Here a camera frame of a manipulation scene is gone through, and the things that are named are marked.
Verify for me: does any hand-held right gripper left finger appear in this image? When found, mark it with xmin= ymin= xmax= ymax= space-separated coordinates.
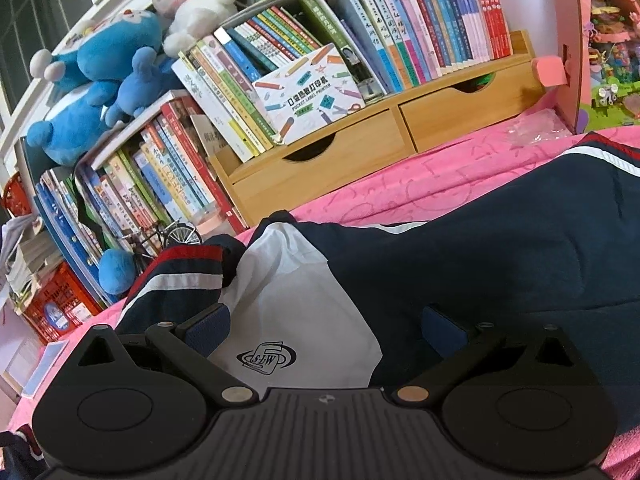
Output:
xmin=75 ymin=302 xmax=256 ymax=408

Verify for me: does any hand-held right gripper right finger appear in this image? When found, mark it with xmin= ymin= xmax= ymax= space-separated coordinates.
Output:
xmin=390 ymin=304 xmax=581 ymax=408

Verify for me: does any navy and white jacket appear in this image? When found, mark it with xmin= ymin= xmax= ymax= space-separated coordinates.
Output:
xmin=0 ymin=132 xmax=640 ymax=480

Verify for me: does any miniature black bicycle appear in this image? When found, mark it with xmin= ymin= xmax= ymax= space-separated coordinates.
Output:
xmin=120 ymin=220 xmax=203 ymax=261

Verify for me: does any blue plush ball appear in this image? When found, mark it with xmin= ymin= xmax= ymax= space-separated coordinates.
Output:
xmin=97 ymin=249 xmax=137 ymax=295

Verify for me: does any pink jar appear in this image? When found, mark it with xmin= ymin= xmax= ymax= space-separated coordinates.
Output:
xmin=192 ymin=205 xmax=228 ymax=235

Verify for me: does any red plastic crate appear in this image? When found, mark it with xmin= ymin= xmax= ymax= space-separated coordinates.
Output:
xmin=22 ymin=260 xmax=103 ymax=346

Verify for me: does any pink printed blanket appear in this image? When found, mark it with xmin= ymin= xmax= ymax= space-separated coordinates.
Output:
xmin=0 ymin=125 xmax=640 ymax=480

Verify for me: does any blue booklet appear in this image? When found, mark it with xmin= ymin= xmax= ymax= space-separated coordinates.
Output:
xmin=22 ymin=340 xmax=71 ymax=398

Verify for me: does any row of tall blue books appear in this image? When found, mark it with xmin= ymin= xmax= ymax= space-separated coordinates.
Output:
xmin=32 ymin=167 xmax=118 ymax=308

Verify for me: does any stack of paper workbooks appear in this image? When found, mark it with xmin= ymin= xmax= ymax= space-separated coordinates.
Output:
xmin=0 ymin=215 xmax=66 ymax=311

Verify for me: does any wooden desk organizer with drawers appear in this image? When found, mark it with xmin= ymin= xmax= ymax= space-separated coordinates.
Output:
xmin=207 ymin=30 xmax=546 ymax=228

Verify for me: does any clear plastic wrapper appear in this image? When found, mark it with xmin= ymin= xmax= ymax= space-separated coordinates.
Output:
xmin=507 ymin=110 xmax=573 ymax=148

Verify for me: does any small red basket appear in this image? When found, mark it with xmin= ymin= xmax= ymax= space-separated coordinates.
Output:
xmin=2 ymin=172 xmax=23 ymax=216

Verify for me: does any blue and white plush toy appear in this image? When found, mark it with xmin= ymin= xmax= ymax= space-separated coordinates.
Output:
xmin=27 ymin=47 xmax=176 ymax=166

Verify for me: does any white printed cardboard box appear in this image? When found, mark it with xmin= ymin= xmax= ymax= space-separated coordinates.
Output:
xmin=252 ymin=42 xmax=366 ymax=143

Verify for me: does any row of green spine books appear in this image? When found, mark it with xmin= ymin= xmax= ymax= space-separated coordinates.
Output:
xmin=171 ymin=0 xmax=388 ymax=163

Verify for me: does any blue robot cat plush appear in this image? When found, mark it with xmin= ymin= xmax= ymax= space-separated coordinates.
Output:
xmin=30 ymin=7 xmax=166 ymax=91

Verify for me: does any row of pastel series books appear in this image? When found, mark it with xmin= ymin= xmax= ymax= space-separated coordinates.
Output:
xmin=330 ymin=0 xmax=513 ymax=93

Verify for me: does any pink rabbit plush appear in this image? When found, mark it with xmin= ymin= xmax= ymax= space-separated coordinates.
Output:
xmin=145 ymin=0 xmax=238 ymax=58

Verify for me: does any pink toy house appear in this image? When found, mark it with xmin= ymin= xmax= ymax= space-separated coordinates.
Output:
xmin=532 ymin=0 xmax=640 ymax=133

